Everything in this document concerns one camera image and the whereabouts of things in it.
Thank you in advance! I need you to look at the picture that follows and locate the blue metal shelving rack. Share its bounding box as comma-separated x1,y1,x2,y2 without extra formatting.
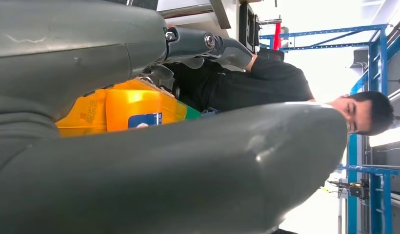
260,24,400,234

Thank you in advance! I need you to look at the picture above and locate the black device on stand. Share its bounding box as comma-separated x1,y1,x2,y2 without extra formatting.
327,178,371,201

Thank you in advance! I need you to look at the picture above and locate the orange detergent bottle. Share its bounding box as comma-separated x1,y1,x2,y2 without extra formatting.
105,77,188,133

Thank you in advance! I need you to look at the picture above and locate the blue tablet case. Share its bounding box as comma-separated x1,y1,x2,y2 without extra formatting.
200,107,220,117

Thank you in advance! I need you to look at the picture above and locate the person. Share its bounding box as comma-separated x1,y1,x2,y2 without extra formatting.
167,53,395,137

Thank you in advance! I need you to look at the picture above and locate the yellow plastic sheet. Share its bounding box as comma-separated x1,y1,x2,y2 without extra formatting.
56,89,107,138

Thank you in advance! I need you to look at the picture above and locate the grey side table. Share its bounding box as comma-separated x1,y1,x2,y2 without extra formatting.
156,0,240,31

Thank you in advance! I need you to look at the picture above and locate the green table mat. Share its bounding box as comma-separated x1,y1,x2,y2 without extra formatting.
177,100,201,121

